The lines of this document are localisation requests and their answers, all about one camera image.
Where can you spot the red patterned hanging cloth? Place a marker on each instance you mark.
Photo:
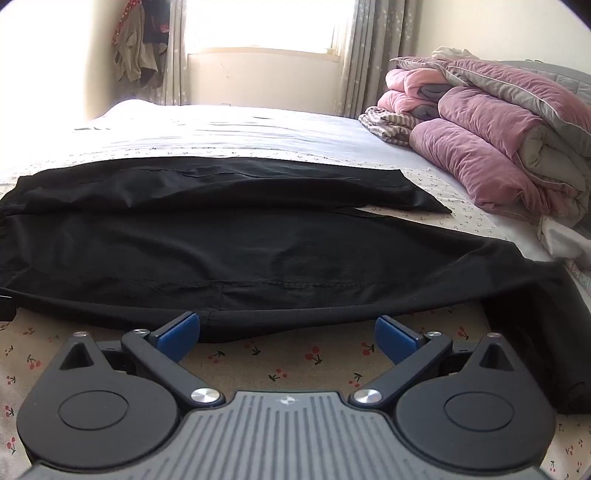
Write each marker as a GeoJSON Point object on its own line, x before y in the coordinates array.
{"type": "Point", "coordinates": [125, 21]}

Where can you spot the star print curtain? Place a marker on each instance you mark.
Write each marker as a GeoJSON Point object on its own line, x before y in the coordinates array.
{"type": "Point", "coordinates": [374, 55]}
{"type": "Point", "coordinates": [173, 55]}

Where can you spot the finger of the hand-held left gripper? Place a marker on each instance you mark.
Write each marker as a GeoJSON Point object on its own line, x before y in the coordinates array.
{"type": "Point", "coordinates": [4, 308]}

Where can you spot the mauve grey folded quilt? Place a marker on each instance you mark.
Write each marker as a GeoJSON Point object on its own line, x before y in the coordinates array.
{"type": "Point", "coordinates": [503, 138]}

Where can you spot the window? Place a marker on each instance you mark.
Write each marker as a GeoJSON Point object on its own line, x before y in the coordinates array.
{"type": "Point", "coordinates": [268, 23]}

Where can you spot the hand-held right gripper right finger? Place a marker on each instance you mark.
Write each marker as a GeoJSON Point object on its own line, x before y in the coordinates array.
{"type": "Point", "coordinates": [392, 337]}

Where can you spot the white cloth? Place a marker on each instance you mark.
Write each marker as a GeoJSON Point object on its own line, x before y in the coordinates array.
{"type": "Point", "coordinates": [561, 240]}

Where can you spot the beige hanging garment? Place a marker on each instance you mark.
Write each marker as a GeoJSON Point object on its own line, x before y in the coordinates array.
{"type": "Point", "coordinates": [131, 50]}

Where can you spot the cherry print bed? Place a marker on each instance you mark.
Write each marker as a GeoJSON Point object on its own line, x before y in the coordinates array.
{"type": "Point", "coordinates": [286, 134]}

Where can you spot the dark hanging garment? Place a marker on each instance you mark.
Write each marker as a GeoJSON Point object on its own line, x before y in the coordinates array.
{"type": "Point", "coordinates": [156, 23]}

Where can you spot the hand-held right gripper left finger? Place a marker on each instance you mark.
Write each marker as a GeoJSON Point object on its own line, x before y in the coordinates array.
{"type": "Point", "coordinates": [179, 333]}

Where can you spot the striped folded cloth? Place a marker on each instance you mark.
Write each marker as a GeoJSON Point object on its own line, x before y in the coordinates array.
{"type": "Point", "coordinates": [388, 122]}

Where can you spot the pink folded blanket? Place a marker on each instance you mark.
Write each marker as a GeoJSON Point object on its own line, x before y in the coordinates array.
{"type": "Point", "coordinates": [411, 92]}

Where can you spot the black pants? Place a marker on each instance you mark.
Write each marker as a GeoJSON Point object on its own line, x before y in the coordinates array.
{"type": "Point", "coordinates": [240, 249]}

